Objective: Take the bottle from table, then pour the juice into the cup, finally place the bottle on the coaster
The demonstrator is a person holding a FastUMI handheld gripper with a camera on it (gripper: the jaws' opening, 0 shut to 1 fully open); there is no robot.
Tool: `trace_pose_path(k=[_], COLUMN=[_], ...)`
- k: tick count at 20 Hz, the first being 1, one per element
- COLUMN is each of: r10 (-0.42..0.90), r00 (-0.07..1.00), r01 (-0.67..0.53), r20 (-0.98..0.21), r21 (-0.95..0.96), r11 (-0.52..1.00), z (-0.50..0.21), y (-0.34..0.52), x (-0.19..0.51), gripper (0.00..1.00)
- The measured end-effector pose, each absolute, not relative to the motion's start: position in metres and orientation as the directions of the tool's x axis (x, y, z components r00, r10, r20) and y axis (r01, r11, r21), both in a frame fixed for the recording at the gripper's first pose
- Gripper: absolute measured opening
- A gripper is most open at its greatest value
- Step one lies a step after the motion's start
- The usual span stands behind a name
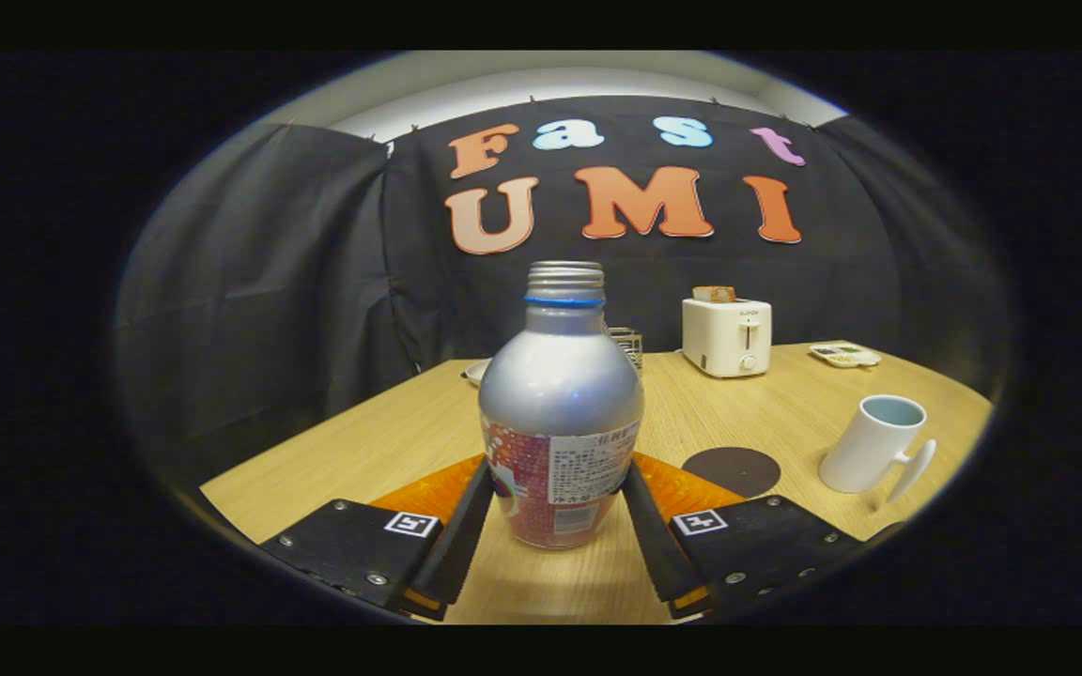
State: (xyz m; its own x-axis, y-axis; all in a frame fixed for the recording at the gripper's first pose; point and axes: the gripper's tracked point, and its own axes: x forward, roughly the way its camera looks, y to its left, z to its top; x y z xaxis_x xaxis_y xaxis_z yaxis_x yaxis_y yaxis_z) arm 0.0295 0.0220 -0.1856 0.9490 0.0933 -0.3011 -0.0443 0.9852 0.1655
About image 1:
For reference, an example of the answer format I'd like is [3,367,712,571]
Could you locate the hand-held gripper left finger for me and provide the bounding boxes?
[259,454,497,622]

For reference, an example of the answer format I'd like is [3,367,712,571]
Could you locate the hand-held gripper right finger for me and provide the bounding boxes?
[621,453,871,621]

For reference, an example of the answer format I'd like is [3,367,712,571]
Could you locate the dark brown round coaster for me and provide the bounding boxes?
[681,446,782,499]

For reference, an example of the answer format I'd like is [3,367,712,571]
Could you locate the silver juice bottle red label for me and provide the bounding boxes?
[478,261,645,550]

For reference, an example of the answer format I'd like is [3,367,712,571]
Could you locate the white cup with handle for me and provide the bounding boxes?
[819,394,937,504]

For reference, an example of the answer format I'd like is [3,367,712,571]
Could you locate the wooden table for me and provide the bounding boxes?
[198,340,995,625]

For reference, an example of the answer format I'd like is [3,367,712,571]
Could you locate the white toaster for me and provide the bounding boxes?
[681,297,773,379]

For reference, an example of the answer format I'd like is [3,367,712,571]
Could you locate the white divided snack tray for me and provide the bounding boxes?
[809,343,882,369]

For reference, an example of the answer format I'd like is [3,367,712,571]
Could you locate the black backdrop cloth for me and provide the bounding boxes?
[112,94,1016,489]

